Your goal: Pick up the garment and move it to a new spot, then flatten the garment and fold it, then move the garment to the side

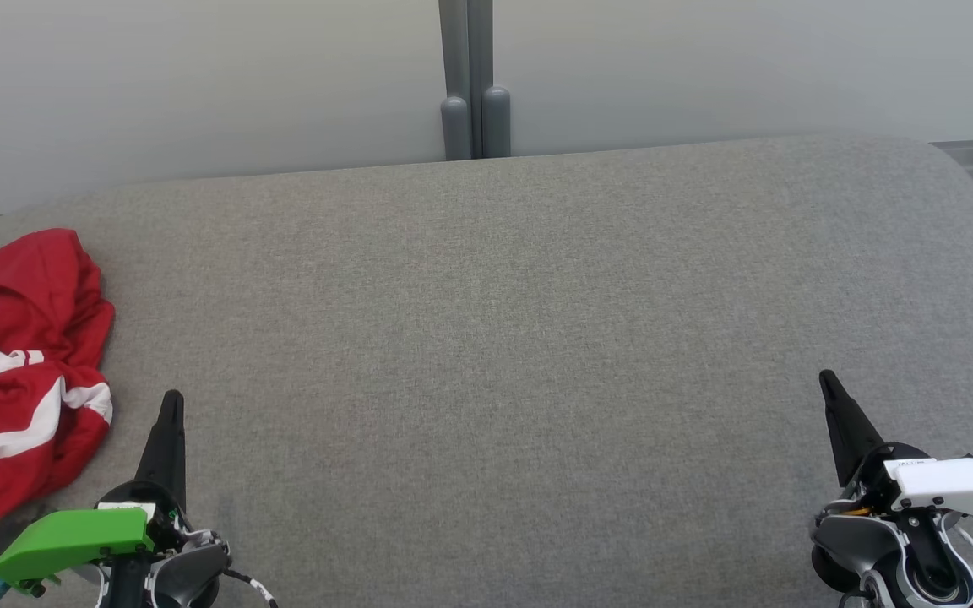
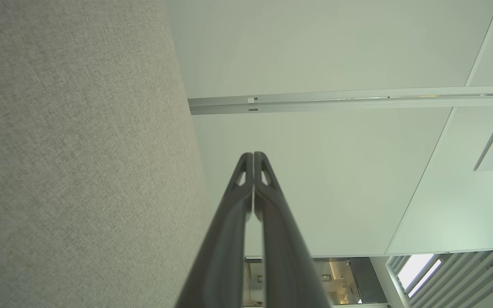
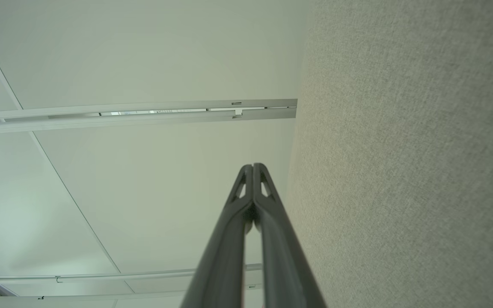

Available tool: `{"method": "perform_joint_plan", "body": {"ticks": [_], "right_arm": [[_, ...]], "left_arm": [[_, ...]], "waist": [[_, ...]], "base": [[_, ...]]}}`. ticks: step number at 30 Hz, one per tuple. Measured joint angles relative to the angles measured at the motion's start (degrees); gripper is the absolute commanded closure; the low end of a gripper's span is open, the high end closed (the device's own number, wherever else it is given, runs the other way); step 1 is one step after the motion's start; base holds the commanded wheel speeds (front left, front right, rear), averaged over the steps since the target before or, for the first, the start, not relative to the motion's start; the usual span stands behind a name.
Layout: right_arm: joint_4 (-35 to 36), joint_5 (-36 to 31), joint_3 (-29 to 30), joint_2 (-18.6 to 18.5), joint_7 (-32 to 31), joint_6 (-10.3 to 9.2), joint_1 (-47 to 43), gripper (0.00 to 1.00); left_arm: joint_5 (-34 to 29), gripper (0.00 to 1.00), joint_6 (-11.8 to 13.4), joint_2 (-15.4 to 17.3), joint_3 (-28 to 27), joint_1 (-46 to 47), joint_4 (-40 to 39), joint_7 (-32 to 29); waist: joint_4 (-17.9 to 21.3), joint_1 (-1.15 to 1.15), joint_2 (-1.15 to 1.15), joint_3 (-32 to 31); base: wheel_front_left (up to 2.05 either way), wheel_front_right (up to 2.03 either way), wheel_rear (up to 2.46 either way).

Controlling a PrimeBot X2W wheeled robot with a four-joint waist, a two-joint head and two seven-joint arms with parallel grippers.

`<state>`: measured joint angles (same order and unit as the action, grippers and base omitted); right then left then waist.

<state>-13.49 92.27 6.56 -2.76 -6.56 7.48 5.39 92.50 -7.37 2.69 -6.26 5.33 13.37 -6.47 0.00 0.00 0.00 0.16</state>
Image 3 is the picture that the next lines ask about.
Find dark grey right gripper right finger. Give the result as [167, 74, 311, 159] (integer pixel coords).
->
[253, 163, 327, 308]

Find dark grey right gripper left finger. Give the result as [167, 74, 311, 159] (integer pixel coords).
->
[181, 164, 254, 308]

